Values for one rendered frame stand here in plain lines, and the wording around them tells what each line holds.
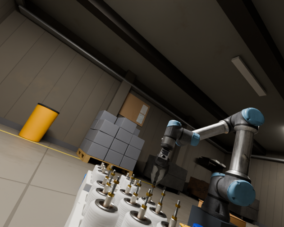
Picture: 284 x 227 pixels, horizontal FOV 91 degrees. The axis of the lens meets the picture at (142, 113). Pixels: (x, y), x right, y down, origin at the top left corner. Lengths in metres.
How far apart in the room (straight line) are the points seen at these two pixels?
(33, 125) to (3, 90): 1.26
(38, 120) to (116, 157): 1.61
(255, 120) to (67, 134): 3.65
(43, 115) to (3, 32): 2.15
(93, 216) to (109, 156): 2.62
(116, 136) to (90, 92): 1.59
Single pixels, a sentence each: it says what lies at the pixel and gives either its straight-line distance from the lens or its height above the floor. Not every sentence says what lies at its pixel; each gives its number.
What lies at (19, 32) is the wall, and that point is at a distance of 4.51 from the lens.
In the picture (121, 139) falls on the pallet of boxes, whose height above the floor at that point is 0.68.
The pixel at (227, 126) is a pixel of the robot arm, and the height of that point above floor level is 0.83.
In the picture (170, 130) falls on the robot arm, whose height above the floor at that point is 0.63.
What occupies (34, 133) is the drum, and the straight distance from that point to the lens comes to 3.12.
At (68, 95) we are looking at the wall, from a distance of 3.98.
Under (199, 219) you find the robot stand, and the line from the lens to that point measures 1.02.
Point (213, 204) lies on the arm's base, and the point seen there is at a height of 0.35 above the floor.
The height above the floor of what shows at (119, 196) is 0.23.
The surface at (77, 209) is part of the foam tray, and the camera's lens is 0.63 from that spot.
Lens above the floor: 0.41
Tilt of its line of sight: 18 degrees up
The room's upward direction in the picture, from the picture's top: 23 degrees clockwise
